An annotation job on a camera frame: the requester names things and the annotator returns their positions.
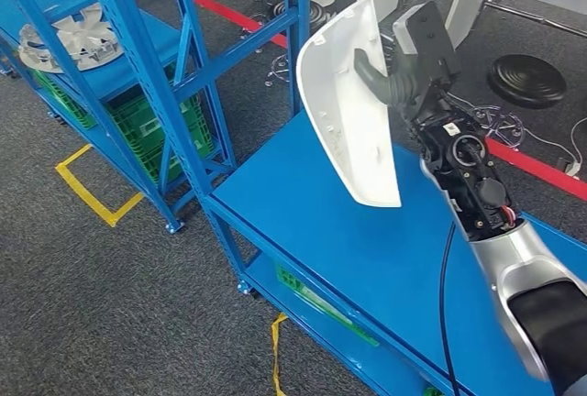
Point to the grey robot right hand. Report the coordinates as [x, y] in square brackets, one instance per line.
[399, 92]

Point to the white plastic shell part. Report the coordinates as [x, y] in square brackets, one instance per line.
[348, 138]

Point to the silver black robot right arm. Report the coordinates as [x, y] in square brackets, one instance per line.
[477, 187]

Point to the blue metal shelf rack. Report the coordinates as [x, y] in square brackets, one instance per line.
[366, 247]
[109, 80]

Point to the white plastic fan part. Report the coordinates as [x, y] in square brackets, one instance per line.
[91, 38]

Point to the chrome desk crossbar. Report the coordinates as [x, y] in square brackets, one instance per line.
[532, 15]

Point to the white power plug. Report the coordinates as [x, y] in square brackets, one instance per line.
[573, 168]

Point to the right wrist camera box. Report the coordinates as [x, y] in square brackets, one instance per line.
[426, 35]

